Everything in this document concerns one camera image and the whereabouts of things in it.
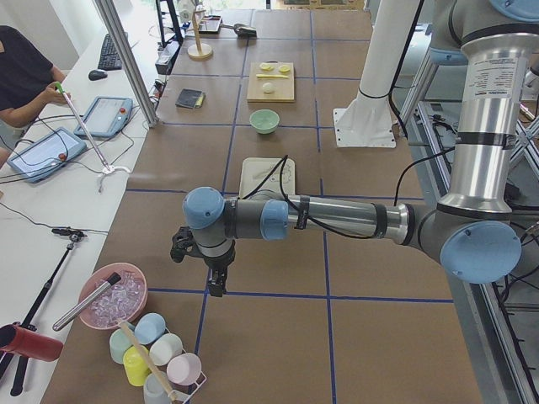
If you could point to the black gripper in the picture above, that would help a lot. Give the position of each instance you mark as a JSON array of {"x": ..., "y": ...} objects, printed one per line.
[{"x": 217, "y": 263}]

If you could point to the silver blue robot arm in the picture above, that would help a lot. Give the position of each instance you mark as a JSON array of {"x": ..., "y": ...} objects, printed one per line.
[{"x": 468, "y": 232}]

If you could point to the pink bowl with ice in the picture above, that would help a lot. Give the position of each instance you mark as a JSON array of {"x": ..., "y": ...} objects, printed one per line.
[{"x": 123, "y": 301}]

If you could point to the light green ceramic bowl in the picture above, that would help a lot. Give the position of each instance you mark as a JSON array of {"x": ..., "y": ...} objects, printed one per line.
[{"x": 264, "y": 121}]

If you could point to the white round bun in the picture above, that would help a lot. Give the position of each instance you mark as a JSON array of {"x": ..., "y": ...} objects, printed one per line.
[{"x": 268, "y": 87}]

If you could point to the light blue cup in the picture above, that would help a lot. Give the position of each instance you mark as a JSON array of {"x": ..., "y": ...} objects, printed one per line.
[{"x": 150, "y": 328}]

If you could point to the white cup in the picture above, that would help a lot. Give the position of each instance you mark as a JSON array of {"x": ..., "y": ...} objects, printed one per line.
[{"x": 167, "y": 347}]

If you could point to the pink cup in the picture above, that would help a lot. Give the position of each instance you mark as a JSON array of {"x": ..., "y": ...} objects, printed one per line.
[{"x": 184, "y": 369}]

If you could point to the wooden stick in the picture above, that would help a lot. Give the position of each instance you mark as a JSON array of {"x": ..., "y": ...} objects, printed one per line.
[{"x": 171, "y": 393}]

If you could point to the white rectangular tray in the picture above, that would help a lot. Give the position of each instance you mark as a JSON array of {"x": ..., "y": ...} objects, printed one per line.
[{"x": 268, "y": 173}]

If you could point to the mint green cup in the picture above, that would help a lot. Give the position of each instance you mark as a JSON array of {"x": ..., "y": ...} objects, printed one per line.
[{"x": 119, "y": 343}]

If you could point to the yellow cup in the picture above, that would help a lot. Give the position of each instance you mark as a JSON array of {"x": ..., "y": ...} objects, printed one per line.
[{"x": 135, "y": 367}]

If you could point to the steel cylinder black-tipped tool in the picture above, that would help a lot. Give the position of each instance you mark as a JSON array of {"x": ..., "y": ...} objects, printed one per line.
[{"x": 88, "y": 300}]

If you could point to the grey cup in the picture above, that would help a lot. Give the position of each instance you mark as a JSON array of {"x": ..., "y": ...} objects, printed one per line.
[{"x": 153, "y": 392}]

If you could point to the black tripod selfie stick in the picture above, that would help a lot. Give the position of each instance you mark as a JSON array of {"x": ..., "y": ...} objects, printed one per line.
[{"x": 74, "y": 236}]

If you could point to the far teach pendant tablet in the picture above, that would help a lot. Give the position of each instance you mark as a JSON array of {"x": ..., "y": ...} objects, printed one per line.
[{"x": 107, "y": 116}]

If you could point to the teach pendant tablet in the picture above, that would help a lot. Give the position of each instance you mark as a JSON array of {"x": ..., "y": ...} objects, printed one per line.
[
  {"x": 47, "y": 155},
  {"x": 107, "y": 116}
]

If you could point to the red cylinder flask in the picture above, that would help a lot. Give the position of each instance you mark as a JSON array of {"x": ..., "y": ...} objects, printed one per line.
[{"x": 22, "y": 341}]

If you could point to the wooden cutting board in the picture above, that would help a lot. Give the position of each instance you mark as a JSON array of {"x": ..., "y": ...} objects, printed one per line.
[{"x": 284, "y": 88}]

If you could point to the near teach pendant tablet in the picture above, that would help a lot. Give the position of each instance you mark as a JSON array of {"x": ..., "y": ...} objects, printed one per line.
[{"x": 47, "y": 155}]

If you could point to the left lemon slice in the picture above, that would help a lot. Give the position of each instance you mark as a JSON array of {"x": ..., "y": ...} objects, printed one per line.
[{"x": 266, "y": 67}]

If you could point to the black power adapter box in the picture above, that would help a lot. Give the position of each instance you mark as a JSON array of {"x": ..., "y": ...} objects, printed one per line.
[{"x": 167, "y": 57}]

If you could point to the wooden mug tree stand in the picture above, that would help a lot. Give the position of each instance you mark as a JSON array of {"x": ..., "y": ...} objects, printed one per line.
[{"x": 199, "y": 51}]

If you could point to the black computer mouse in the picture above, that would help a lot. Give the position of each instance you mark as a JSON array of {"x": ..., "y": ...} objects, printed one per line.
[{"x": 97, "y": 74}]

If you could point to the black keyboard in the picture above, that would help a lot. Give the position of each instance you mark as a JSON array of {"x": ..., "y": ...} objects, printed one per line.
[{"x": 109, "y": 58}]

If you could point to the steel ice scoop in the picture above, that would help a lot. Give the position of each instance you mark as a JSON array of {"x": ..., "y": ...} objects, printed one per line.
[{"x": 242, "y": 31}]

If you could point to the dark tray with glasses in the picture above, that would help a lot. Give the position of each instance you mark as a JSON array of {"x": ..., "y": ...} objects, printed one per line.
[{"x": 210, "y": 25}]

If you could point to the seated person black shirt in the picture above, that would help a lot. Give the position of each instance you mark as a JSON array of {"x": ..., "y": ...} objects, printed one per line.
[{"x": 28, "y": 80}]

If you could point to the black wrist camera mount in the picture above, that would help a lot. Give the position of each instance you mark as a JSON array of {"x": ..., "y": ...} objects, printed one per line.
[{"x": 183, "y": 244}]

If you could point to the green handled reacher stick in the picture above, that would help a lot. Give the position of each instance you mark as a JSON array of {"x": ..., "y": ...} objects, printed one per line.
[{"x": 108, "y": 168}]

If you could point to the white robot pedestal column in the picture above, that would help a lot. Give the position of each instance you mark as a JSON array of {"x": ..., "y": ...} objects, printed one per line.
[{"x": 367, "y": 121}]

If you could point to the aluminium frame post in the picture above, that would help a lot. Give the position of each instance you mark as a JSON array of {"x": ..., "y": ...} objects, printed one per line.
[{"x": 112, "y": 22}]

